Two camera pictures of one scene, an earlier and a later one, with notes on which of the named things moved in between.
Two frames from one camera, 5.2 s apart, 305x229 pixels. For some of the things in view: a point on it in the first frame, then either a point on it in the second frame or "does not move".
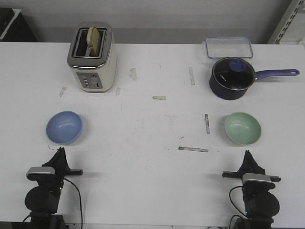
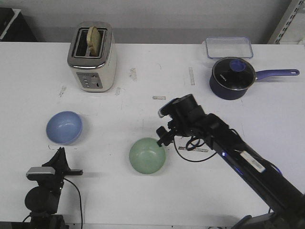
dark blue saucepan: x=231 y=78 does not move
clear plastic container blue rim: x=218 y=47 does not move
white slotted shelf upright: x=288 y=16 does not move
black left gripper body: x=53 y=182 does not move
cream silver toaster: x=94 y=74 does not move
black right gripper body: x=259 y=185 to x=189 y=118
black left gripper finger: x=64 y=165 does not move
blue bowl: x=64 y=127 does not move
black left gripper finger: x=57 y=159 does not move
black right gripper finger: x=245 y=167 to x=161 y=131
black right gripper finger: x=254 y=168 to x=167 y=139
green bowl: x=242 y=129 to x=147 y=156
